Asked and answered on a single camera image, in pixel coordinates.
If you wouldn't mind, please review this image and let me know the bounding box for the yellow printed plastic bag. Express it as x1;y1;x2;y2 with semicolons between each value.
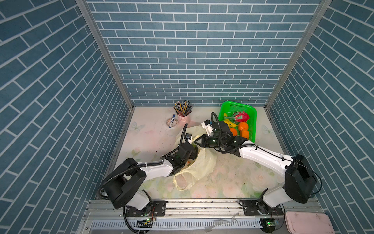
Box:
173;144;218;191

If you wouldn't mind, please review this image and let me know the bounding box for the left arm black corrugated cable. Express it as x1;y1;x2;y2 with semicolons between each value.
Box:
97;122;189;234

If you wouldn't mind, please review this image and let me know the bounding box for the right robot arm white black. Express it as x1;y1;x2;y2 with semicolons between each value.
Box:
194;120;317;215

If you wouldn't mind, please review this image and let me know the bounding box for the yellow banana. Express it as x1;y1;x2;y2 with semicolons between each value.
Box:
223;119;238;128

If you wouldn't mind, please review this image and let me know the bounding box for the bundle of coloured pencils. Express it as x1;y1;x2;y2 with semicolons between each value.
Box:
173;100;193;117

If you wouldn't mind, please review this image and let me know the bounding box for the pink pencil cup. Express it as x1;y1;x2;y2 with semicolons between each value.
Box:
178;115;190;124

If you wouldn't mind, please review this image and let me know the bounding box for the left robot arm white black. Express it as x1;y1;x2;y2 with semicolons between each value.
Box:
97;142;198;215

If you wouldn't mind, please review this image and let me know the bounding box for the red dragon fruit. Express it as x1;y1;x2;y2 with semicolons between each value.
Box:
224;111;250;122

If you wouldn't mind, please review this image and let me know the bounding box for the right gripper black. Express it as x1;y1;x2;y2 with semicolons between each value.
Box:
193;133;226;148

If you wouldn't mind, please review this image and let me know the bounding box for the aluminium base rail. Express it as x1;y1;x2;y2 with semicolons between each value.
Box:
77;198;323;234

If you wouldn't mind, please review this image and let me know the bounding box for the blue marker pen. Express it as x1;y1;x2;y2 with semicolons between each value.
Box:
168;115;175;128

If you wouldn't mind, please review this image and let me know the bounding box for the orange fruit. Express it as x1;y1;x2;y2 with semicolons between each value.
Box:
238;122;249;131
230;128;238;136
240;130;249;139

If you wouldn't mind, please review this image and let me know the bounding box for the green plastic basket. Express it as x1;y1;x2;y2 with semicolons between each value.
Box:
218;101;257;142

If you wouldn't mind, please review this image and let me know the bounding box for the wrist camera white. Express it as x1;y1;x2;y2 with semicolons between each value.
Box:
184;133;192;141
201;120;214;137

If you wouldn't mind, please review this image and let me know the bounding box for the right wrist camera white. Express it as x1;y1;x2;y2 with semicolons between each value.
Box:
201;120;214;137

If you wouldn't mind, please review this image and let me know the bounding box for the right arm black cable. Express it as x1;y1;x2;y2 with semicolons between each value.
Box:
210;112;323;196

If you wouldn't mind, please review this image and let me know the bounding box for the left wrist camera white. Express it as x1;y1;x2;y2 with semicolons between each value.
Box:
184;133;192;141

